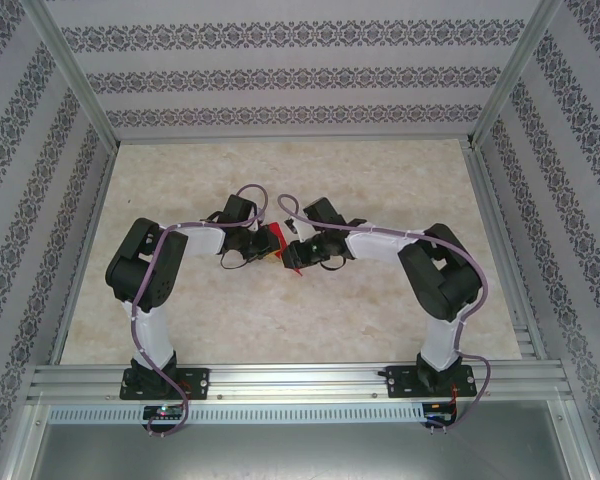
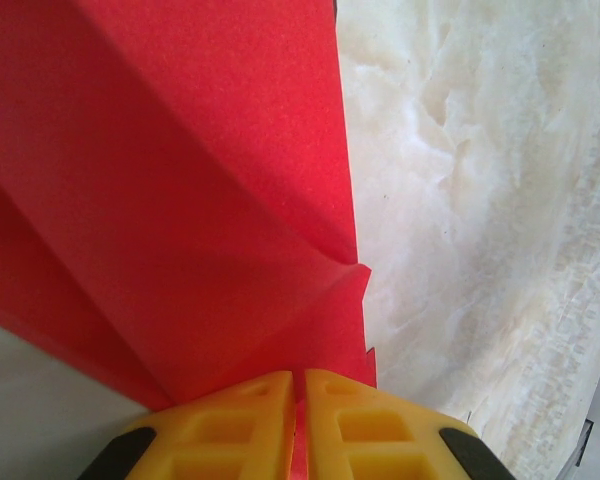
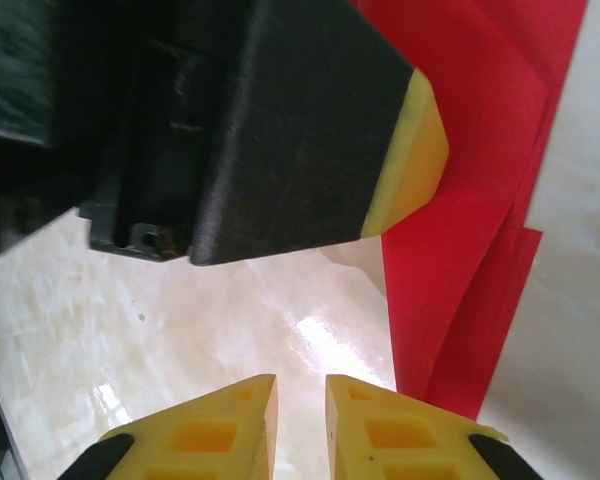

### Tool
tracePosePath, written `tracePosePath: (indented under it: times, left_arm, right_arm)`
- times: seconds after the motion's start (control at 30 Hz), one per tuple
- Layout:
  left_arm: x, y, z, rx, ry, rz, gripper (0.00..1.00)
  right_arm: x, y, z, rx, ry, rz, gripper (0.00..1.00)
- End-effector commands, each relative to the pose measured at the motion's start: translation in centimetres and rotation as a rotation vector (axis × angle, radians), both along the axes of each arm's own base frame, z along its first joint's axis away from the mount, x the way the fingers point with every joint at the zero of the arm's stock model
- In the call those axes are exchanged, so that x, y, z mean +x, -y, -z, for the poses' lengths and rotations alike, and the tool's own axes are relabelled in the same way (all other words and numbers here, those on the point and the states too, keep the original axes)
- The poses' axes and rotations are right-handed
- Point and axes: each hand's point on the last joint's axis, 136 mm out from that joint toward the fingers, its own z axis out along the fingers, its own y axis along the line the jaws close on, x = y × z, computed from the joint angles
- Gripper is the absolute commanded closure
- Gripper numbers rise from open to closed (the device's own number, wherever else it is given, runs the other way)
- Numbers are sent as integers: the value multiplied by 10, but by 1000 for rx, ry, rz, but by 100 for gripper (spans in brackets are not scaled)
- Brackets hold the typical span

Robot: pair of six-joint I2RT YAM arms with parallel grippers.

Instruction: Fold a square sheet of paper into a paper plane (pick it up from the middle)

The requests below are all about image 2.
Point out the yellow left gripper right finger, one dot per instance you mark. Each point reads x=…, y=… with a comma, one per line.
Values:
x=380, y=440

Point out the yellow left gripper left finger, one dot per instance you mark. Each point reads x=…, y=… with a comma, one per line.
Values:
x=220, y=440

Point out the red paper sheet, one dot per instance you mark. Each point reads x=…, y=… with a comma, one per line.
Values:
x=180, y=200

